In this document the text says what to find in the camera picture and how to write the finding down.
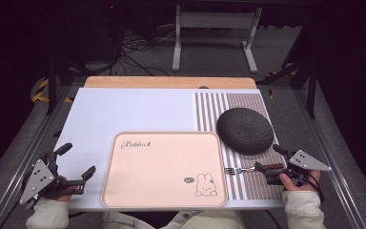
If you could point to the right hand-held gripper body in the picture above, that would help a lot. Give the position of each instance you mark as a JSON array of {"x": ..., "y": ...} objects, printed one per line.
[{"x": 305, "y": 162}]

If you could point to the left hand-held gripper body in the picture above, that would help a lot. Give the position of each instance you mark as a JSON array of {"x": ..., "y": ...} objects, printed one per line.
[{"x": 38, "y": 178}]

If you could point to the person's right hand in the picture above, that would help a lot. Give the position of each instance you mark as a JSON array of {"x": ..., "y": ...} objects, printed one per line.
[{"x": 294, "y": 186}]

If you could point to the person's left hand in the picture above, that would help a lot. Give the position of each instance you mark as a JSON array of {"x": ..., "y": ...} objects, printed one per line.
[{"x": 64, "y": 197}]

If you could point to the brown striped placemat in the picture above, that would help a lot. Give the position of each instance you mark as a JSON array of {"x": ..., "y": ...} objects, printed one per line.
[{"x": 251, "y": 187}]

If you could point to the dark grey round plate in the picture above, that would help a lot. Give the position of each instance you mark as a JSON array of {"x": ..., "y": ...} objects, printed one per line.
[{"x": 245, "y": 131}]

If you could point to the yellow black floor tape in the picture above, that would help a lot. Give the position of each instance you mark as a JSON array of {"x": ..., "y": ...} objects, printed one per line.
[{"x": 39, "y": 93}]

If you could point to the black stand leg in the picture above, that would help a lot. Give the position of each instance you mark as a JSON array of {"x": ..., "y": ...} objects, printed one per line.
[
  {"x": 52, "y": 82},
  {"x": 311, "y": 86}
]

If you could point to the white table sheet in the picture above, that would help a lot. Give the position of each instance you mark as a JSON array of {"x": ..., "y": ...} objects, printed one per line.
[{"x": 124, "y": 111}]

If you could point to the pink tray with rabbit print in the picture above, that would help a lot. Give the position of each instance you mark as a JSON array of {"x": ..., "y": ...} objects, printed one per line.
[{"x": 162, "y": 171}]

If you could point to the person's body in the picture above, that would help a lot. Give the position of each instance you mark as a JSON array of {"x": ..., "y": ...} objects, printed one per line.
[{"x": 203, "y": 221}]

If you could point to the grey metal stand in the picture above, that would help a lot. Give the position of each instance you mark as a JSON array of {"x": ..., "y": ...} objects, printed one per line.
[{"x": 216, "y": 20}]

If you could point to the aluminium frame rail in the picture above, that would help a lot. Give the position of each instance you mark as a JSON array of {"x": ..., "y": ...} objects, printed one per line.
[
  {"x": 333, "y": 152},
  {"x": 22, "y": 162}
]

